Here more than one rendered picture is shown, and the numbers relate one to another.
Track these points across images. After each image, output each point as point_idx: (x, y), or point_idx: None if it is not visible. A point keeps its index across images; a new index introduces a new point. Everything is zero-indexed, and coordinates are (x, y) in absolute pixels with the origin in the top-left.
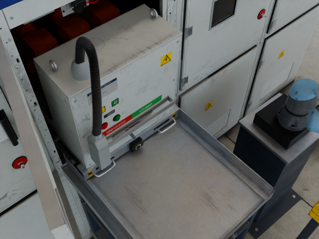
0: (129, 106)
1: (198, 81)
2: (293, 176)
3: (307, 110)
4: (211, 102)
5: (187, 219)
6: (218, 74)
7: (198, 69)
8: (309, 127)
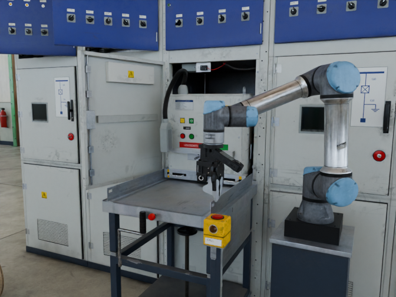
0: (201, 134)
1: (295, 191)
2: None
3: (311, 192)
4: None
5: (161, 199)
6: None
7: (289, 171)
8: None
